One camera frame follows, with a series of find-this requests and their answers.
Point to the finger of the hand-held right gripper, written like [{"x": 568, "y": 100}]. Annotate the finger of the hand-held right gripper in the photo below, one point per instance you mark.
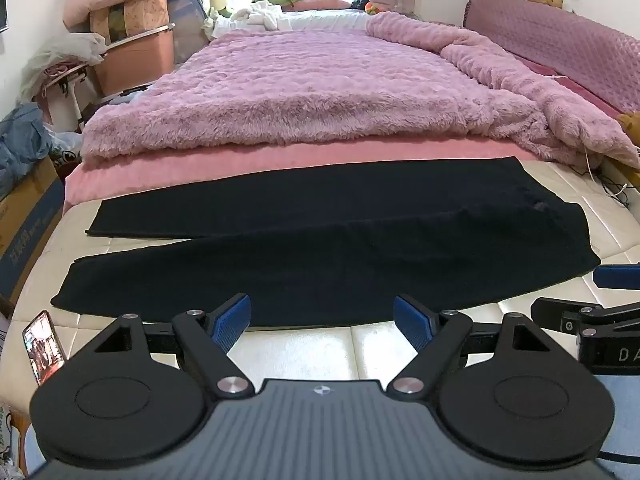
[
  {"x": 617, "y": 277},
  {"x": 547, "y": 310}
]

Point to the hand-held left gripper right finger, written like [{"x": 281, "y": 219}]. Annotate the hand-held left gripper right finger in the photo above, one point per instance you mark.
[{"x": 412, "y": 322}]

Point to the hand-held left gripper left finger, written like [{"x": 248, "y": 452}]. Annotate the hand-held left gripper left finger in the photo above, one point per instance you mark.
[{"x": 232, "y": 322}]

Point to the black pants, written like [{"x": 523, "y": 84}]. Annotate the black pants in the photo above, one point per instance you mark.
[{"x": 325, "y": 260}]

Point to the brown plush toy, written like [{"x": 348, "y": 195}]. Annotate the brown plush toy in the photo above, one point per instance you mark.
[{"x": 631, "y": 127}]

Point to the pink bed sheet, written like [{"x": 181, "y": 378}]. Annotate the pink bed sheet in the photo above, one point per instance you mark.
[{"x": 200, "y": 165}]

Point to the smartphone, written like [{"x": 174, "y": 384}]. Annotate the smartphone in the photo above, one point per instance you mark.
[{"x": 42, "y": 345}]

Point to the dark red sheet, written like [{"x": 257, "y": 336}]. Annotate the dark red sheet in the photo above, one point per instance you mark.
[{"x": 565, "y": 80}]

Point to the cardboard box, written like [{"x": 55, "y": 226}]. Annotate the cardboard box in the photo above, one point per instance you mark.
[{"x": 25, "y": 230}]

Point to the printed plastic bag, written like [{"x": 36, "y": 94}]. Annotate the printed plastic bag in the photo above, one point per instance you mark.
[{"x": 65, "y": 152}]

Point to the pink fluffy blanket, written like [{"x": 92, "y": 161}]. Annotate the pink fluffy blanket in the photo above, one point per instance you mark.
[{"x": 310, "y": 90}]

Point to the purple padded headboard cover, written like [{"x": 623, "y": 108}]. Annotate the purple padded headboard cover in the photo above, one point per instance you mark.
[{"x": 550, "y": 35}]

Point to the white stand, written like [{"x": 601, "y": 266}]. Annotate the white stand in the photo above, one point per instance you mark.
[{"x": 62, "y": 105}]

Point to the pink storage box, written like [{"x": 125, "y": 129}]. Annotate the pink storage box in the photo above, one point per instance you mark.
[{"x": 135, "y": 62}]

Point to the blue-grey cloth bundle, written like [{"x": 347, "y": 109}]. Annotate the blue-grey cloth bundle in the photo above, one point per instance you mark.
[{"x": 22, "y": 140}]

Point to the blue plaid storage bag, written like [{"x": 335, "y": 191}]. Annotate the blue plaid storage bag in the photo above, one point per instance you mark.
[{"x": 187, "y": 20}]

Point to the white clothes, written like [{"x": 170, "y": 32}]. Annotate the white clothes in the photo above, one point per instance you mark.
[{"x": 265, "y": 15}]

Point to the colourful toy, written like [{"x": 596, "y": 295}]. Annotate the colourful toy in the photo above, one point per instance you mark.
[{"x": 374, "y": 7}]

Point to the white plastic bag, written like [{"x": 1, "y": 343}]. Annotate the white plastic bag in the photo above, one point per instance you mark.
[{"x": 55, "y": 57}]

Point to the patterned brown box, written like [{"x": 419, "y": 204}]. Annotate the patterned brown box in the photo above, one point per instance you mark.
[{"x": 135, "y": 12}]

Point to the pink pillow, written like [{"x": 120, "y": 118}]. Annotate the pink pillow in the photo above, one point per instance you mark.
[{"x": 320, "y": 4}]

